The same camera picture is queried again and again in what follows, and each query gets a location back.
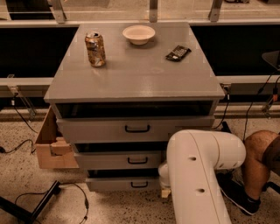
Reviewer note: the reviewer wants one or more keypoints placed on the grey middle drawer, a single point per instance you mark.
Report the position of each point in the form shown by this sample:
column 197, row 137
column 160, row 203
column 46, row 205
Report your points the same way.
column 120, row 160

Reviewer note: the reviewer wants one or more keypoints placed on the person's bare leg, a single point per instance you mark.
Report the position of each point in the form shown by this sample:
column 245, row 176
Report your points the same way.
column 254, row 172

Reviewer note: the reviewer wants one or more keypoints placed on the grey drawer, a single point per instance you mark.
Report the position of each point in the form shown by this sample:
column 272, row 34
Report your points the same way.
column 120, row 160
column 121, row 130
column 122, row 184

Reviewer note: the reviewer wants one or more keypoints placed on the cardboard box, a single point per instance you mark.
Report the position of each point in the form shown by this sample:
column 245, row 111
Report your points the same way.
column 52, row 151

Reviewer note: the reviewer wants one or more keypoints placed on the black sneaker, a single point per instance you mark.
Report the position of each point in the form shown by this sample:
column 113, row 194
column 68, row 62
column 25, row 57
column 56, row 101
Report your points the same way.
column 236, row 194

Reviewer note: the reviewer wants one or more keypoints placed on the grey bottom drawer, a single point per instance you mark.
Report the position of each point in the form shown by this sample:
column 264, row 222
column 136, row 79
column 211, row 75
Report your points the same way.
column 122, row 184

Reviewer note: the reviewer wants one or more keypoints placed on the black snack packet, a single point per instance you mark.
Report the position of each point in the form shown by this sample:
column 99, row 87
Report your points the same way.
column 178, row 53

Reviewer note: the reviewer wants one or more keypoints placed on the grey drawer cabinet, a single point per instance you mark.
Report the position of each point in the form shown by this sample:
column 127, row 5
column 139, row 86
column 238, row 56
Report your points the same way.
column 136, row 81

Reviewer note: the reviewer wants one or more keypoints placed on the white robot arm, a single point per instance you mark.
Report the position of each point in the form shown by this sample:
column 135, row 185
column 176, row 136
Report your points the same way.
column 188, row 174

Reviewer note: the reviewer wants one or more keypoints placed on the grey top drawer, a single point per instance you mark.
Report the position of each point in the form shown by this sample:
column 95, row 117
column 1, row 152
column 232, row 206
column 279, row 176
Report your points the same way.
column 121, row 130

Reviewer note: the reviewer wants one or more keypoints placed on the white paper bowl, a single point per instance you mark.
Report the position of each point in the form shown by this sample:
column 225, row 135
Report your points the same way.
column 138, row 34

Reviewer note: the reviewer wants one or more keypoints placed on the metal window railing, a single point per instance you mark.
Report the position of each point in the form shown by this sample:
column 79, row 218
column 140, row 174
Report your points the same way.
column 195, row 12

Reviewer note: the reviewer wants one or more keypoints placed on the gold soda can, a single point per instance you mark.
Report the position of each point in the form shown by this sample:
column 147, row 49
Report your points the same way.
column 95, row 49

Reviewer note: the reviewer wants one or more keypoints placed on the black stand leg right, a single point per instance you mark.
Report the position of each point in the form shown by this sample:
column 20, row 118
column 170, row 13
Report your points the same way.
column 225, row 127

